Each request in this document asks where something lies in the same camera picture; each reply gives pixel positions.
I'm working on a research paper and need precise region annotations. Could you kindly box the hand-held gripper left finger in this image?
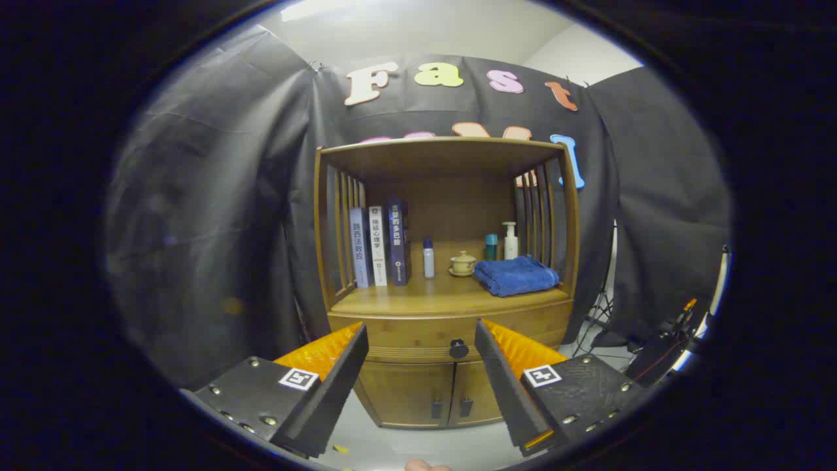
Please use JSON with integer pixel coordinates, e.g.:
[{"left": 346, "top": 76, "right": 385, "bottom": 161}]
[{"left": 180, "top": 321, "right": 370, "bottom": 459}]

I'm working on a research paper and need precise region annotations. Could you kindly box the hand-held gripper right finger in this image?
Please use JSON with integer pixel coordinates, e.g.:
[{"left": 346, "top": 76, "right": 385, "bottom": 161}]
[{"left": 474, "top": 319, "right": 645, "bottom": 457}]

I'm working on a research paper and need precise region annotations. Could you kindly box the wooden cabinet door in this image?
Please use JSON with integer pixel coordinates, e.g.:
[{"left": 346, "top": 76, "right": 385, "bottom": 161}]
[
  {"left": 356, "top": 361, "right": 455, "bottom": 429},
  {"left": 448, "top": 360, "right": 504, "bottom": 426}
]

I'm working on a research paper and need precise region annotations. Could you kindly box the wooden countertop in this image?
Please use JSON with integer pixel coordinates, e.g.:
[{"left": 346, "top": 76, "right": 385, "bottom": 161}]
[{"left": 330, "top": 239, "right": 571, "bottom": 318}]

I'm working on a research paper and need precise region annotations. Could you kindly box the wooden cabinet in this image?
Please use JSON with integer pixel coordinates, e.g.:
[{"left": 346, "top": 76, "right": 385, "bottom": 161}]
[{"left": 313, "top": 136, "right": 581, "bottom": 429}]

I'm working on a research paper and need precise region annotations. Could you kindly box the folded blue towel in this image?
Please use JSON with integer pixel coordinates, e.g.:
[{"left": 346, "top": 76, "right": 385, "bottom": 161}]
[{"left": 472, "top": 254, "right": 560, "bottom": 298}]

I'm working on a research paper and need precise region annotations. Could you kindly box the black tripod stand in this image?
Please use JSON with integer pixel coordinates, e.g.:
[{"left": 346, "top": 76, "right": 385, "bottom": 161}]
[{"left": 574, "top": 222, "right": 619, "bottom": 357}]

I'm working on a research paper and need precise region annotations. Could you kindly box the light blue book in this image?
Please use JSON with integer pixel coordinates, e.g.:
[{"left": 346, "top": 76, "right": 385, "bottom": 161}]
[{"left": 349, "top": 207, "right": 371, "bottom": 288}]

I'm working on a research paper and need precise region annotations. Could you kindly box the black equipment with orange tip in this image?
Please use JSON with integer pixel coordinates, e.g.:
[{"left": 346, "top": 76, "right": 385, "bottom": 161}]
[{"left": 624, "top": 298, "right": 710, "bottom": 387}]

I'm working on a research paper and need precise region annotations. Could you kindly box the white book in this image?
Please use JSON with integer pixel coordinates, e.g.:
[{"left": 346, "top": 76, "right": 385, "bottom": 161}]
[{"left": 368, "top": 205, "right": 389, "bottom": 287}]

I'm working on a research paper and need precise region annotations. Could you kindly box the dark blue book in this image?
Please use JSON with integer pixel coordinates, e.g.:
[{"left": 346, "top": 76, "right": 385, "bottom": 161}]
[{"left": 387, "top": 199, "right": 413, "bottom": 287}]

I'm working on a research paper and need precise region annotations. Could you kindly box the black backdrop cloth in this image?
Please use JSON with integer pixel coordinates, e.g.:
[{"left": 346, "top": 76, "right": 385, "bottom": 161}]
[{"left": 105, "top": 26, "right": 732, "bottom": 390}]

